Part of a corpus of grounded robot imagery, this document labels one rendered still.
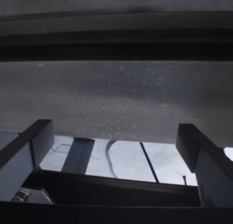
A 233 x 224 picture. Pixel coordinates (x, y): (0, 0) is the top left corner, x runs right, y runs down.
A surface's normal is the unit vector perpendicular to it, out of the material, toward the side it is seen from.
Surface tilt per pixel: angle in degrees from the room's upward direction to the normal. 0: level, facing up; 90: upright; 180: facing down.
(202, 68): 0
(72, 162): 90
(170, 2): 0
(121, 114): 0
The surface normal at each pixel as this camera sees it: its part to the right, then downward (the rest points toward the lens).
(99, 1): -0.15, 0.65
